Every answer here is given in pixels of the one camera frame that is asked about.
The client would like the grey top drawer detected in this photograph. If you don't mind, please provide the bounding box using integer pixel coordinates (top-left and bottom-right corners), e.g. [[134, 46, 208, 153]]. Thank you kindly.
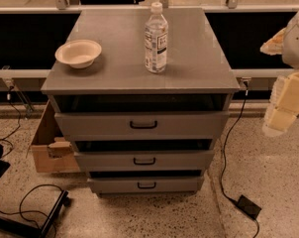
[[55, 111, 229, 141]]

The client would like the grey drawer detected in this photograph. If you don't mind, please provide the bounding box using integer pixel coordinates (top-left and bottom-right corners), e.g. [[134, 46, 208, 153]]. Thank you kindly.
[[55, 111, 229, 141], [74, 150, 214, 172], [87, 176, 204, 194]]

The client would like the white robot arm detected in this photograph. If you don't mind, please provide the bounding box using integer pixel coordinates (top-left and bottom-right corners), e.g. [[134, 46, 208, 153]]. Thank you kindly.
[[260, 11, 299, 137]]

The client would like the grey drawer cabinet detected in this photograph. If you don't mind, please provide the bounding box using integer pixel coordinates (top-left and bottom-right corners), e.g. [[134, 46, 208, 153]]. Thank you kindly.
[[41, 7, 241, 194]]

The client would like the grey bottom drawer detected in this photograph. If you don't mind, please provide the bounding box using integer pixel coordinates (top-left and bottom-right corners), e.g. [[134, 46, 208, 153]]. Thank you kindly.
[[87, 176, 204, 194]]

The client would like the grey middle drawer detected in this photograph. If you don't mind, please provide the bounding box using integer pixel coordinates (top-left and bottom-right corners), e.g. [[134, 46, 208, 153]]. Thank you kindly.
[[74, 150, 214, 172]]

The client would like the black power adapter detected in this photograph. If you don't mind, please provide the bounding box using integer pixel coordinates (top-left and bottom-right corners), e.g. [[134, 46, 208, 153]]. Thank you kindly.
[[236, 195, 261, 220]]

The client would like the clear plastic water bottle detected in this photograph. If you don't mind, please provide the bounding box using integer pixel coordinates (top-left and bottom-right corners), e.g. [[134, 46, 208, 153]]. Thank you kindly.
[[145, 2, 168, 73]]

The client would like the white paper bowl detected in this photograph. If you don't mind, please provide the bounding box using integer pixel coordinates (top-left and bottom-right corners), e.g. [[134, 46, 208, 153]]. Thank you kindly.
[[54, 40, 102, 68]]

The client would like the brown cardboard box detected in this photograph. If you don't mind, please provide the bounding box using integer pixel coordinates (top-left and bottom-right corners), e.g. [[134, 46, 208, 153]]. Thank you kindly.
[[31, 102, 79, 173]]

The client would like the black metal stand base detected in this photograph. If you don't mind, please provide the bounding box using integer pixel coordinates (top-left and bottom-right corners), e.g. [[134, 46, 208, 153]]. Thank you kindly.
[[0, 189, 70, 238]]

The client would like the black floor cable left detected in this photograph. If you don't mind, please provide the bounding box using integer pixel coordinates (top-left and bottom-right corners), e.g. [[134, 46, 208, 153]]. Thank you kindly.
[[0, 84, 66, 238]]

